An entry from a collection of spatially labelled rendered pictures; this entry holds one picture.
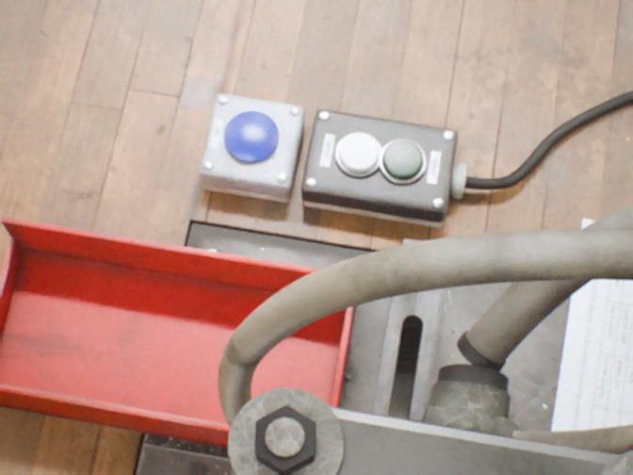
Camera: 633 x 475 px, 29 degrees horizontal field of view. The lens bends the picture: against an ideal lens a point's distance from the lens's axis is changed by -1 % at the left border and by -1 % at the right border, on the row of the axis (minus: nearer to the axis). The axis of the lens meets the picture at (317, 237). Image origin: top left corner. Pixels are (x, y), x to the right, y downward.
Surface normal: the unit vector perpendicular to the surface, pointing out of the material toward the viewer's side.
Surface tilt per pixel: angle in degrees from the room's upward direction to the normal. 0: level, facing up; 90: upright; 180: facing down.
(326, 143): 0
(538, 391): 0
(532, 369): 0
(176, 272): 90
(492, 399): 30
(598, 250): 14
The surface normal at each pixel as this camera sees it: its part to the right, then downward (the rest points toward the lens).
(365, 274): -0.64, -0.08
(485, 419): 0.49, -0.22
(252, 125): 0.01, -0.39
